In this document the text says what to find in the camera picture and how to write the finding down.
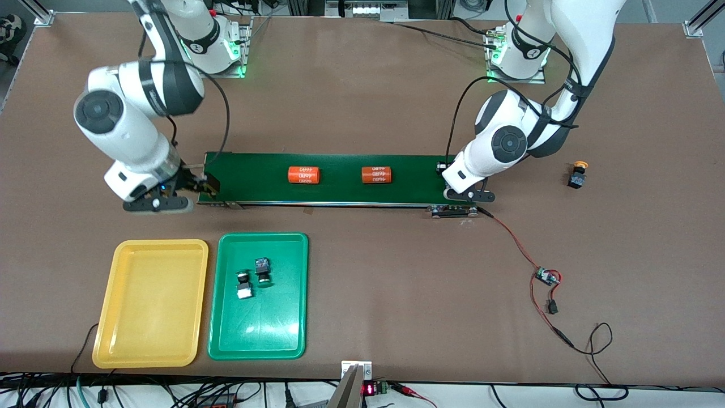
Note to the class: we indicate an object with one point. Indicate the grey box with lights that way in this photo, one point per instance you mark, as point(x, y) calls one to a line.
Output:
point(365, 8)

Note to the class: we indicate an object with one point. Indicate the small black plug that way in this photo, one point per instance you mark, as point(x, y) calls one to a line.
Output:
point(552, 307)

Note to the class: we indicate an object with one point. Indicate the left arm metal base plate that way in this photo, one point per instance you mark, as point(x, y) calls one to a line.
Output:
point(538, 80)

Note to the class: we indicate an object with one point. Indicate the aluminium mounting bracket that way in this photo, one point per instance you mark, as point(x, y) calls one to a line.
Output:
point(365, 367)

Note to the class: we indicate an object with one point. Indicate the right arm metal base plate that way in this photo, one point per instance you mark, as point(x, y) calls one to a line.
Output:
point(244, 56)

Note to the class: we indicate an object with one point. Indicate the green conveyor belt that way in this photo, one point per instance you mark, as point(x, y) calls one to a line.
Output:
point(340, 192)

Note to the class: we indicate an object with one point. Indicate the orange cylinder with print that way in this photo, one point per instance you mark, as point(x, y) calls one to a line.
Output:
point(303, 175)
point(376, 175)

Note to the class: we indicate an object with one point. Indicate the yellow push button switch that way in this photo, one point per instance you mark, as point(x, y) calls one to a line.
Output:
point(577, 179)

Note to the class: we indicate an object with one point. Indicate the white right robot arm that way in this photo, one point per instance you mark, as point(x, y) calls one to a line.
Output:
point(124, 136)

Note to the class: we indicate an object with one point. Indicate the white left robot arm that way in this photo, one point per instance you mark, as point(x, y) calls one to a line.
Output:
point(510, 144)

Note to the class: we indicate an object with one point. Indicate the green push button switch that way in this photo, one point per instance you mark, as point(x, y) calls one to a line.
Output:
point(262, 266)
point(244, 290)

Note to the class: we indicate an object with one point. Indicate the black white sneaker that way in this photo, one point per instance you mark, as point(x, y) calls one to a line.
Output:
point(11, 27)

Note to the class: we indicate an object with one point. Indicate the grey aluminium post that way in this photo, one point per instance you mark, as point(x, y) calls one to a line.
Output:
point(346, 391)

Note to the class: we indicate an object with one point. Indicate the red digit display module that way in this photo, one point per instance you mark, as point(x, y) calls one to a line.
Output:
point(371, 389)

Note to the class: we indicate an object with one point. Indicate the red clip lead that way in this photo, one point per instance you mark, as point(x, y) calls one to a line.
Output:
point(413, 392)

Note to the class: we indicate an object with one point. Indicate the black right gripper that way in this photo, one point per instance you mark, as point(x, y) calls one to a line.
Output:
point(187, 180)

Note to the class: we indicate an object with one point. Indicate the yellow plastic tray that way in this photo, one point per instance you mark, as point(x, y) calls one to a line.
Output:
point(150, 303)

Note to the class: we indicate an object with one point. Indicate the aluminium frame profile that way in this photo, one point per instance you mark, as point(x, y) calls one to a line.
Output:
point(41, 14)
point(702, 20)

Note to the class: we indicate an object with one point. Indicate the small green circuit board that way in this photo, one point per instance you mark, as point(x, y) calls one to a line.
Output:
point(547, 276)

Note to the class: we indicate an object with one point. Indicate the green plastic tray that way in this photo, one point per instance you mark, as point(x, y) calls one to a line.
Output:
point(272, 328)

